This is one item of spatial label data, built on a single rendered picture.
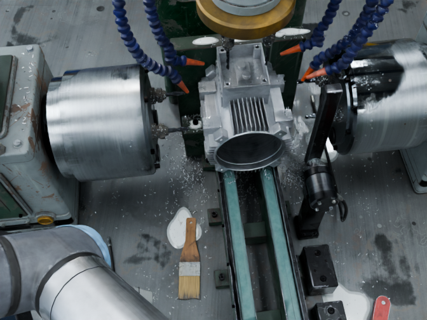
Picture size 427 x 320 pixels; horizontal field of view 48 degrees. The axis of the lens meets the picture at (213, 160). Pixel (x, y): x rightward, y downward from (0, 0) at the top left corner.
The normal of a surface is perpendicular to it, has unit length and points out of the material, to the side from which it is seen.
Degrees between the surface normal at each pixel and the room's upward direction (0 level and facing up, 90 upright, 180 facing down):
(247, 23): 0
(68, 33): 0
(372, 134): 73
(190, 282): 1
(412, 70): 17
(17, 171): 89
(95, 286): 32
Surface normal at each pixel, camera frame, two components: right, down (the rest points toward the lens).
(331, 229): -0.02, -0.52
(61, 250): 0.02, -0.90
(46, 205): 0.11, 0.84
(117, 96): 0.00, -0.31
